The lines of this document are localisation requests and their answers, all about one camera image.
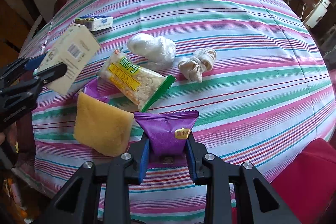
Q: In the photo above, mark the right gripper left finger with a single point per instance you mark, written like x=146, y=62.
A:
x=140, y=152

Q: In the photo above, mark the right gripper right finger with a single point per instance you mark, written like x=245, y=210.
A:
x=195, y=152

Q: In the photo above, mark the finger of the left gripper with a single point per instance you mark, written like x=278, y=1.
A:
x=48, y=75
x=21, y=66

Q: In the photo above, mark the purple snack packet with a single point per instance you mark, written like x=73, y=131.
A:
x=167, y=132

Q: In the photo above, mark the yellow sponge front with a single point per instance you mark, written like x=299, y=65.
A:
x=101, y=126

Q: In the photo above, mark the weidan snack packet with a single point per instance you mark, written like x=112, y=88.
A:
x=140, y=85

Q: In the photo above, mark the dark red cushion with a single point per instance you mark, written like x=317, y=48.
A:
x=59, y=4

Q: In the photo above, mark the blue white small carton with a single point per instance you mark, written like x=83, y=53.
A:
x=95, y=22

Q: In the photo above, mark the knotted beige cloth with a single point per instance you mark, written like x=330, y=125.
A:
x=200, y=62

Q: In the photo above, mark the white plastic bag ball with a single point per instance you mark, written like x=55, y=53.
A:
x=155, y=49

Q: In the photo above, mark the striped pink green tablecloth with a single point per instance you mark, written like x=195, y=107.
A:
x=267, y=97

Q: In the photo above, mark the red cloth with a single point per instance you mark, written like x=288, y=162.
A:
x=307, y=185

